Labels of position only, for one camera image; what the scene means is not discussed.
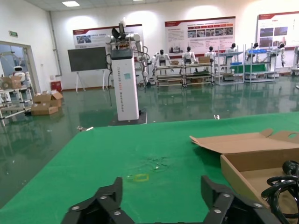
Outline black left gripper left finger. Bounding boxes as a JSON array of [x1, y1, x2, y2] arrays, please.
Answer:
[[61, 176, 135, 224]]

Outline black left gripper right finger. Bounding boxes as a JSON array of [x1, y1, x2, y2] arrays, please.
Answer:
[[200, 175, 281, 224]]

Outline black power cable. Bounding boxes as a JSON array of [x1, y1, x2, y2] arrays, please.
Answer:
[[261, 160, 299, 224]]

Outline open cardboard box torn rim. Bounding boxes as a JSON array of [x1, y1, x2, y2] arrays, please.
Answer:
[[189, 128, 299, 224]]

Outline flat closed cardboard box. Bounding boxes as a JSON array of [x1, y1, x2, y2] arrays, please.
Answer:
[[30, 104, 59, 116]]

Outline open cardboard shipping box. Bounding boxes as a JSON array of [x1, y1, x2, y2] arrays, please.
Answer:
[[32, 91, 64, 108]]

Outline cardboard box with tape roll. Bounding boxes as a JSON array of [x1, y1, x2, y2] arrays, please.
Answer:
[[0, 76, 22, 90]]

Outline yellow tape square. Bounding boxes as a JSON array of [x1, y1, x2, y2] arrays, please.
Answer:
[[134, 174, 150, 183]]

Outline clear crumpled tape residue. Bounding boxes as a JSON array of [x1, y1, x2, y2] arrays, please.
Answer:
[[140, 155, 170, 173]]

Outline white tower robot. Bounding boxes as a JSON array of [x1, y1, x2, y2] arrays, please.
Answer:
[[104, 18, 148, 126]]

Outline grey tube workbench rack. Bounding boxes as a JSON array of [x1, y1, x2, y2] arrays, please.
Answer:
[[155, 64, 185, 89], [183, 61, 214, 87]]

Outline white tube shelf rack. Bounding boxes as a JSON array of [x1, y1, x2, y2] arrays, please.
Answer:
[[0, 81, 34, 126]]

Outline white shelf rack blue bins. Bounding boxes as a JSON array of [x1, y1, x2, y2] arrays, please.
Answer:
[[243, 43, 280, 84]]

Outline black display on stand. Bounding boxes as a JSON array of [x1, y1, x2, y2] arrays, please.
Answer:
[[67, 46, 107, 93]]

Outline white black humanoid robot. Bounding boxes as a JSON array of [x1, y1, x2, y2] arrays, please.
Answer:
[[247, 42, 263, 62], [182, 46, 197, 65], [224, 43, 238, 65], [276, 42, 287, 68], [205, 46, 217, 63], [151, 49, 171, 70]]

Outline small white service robot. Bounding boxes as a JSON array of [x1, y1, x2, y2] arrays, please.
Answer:
[[10, 66, 31, 88]]

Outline glass door frame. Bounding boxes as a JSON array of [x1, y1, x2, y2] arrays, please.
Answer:
[[0, 41, 42, 94]]

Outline grey wall pipe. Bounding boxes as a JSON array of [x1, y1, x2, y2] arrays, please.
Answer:
[[49, 10, 63, 77]]

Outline red-trimmed wall poster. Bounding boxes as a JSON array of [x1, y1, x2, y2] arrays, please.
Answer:
[[164, 16, 236, 55], [256, 11, 299, 49], [72, 24, 143, 49]]

